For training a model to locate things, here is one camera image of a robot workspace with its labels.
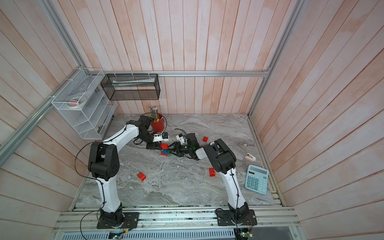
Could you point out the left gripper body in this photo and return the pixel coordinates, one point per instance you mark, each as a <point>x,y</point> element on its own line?
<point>150,143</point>

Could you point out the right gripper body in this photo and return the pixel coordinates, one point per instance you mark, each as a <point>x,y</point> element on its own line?
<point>182,150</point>

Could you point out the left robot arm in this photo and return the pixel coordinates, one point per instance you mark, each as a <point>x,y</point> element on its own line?
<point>104,165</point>

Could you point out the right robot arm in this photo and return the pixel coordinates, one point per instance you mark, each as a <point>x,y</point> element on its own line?
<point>223,161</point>

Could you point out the red pen cup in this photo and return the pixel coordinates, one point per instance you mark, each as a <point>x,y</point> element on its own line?
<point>158,123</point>

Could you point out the pens in cup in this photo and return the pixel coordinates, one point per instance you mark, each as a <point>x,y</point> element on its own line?
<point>155,114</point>

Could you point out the black mesh basket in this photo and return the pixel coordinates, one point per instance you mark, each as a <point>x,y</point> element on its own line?
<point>128,87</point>

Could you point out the small white pink object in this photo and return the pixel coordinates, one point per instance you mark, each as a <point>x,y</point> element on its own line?
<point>250,157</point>

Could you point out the calculator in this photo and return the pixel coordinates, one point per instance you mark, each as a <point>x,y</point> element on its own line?
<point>257,179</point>

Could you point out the tape roll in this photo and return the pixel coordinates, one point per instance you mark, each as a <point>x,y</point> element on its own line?
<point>75,102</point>

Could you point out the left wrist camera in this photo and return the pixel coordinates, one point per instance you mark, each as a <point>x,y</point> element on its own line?
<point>162,137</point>

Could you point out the aluminium rail front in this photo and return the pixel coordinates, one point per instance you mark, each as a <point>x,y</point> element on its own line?
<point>156,218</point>

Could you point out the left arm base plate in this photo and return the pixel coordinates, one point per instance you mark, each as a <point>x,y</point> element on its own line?
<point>118,220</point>

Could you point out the white wire shelf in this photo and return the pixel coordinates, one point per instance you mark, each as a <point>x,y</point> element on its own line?
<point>93,118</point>

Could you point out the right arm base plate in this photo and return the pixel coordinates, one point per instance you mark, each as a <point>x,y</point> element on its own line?
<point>229,218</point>

